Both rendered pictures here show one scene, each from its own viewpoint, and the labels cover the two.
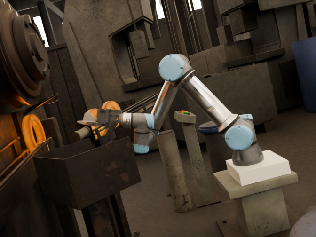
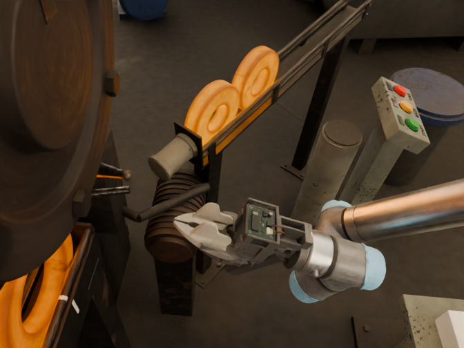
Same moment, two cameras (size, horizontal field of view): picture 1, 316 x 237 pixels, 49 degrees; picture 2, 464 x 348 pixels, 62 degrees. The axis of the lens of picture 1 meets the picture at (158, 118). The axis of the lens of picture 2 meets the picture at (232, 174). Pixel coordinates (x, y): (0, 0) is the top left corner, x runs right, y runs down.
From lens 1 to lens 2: 1.42 m
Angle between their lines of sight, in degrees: 43
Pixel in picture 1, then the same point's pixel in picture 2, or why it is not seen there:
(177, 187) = (313, 216)
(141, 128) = (339, 287)
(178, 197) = not seen: hidden behind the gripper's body
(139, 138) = (319, 293)
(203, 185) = not seen: hidden behind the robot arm
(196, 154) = (374, 181)
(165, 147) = (329, 165)
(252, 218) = not seen: outside the picture
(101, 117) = (249, 248)
